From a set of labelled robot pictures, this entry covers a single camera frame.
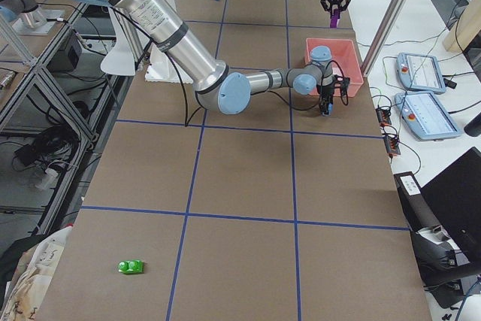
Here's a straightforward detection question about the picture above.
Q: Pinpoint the purple block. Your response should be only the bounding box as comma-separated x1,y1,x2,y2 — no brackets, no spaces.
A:
330,8,340,29

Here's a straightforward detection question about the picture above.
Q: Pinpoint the pink plastic box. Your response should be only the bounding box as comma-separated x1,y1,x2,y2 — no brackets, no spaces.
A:
304,38,364,98

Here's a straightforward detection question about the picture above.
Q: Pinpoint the usb hub far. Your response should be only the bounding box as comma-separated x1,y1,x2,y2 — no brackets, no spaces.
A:
375,107,392,127

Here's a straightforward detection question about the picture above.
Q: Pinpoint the usb hub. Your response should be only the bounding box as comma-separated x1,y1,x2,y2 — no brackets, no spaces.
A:
375,107,392,127
383,135,401,158

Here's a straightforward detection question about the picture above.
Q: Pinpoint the usb hub near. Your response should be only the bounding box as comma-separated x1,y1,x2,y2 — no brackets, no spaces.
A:
383,135,401,158

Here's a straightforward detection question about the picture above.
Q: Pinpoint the near teach pendant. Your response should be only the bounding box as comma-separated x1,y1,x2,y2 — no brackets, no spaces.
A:
395,91,461,141

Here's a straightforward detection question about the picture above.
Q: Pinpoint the teach pendant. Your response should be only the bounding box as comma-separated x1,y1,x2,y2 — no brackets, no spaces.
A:
395,91,461,141
396,53,446,94

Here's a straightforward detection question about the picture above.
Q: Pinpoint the far teach pendant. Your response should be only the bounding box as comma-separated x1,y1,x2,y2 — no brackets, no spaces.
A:
396,53,446,94

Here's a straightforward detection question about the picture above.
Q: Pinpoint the green block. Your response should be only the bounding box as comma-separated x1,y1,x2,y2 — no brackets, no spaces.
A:
117,259,144,274

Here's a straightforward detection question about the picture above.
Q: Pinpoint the cloth bag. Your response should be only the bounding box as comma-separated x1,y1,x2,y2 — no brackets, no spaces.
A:
1,225,73,320

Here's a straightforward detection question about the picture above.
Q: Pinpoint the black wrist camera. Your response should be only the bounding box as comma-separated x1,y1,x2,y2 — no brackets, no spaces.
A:
334,75,350,106

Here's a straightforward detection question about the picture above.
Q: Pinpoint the aluminium frame post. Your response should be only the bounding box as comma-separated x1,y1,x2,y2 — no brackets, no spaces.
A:
361,0,406,77

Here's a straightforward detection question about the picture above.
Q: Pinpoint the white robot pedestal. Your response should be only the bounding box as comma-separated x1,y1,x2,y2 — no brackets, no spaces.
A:
108,0,201,83

